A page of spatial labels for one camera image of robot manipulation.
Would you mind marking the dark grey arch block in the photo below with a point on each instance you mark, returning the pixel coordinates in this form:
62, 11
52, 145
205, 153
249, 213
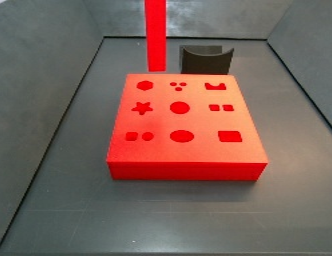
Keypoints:
205, 59

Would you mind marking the red shape sorter box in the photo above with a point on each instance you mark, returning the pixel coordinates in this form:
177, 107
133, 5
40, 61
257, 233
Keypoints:
183, 128

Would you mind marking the long red stick gripper finger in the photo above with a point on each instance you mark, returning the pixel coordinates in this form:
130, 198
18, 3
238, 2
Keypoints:
155, 34

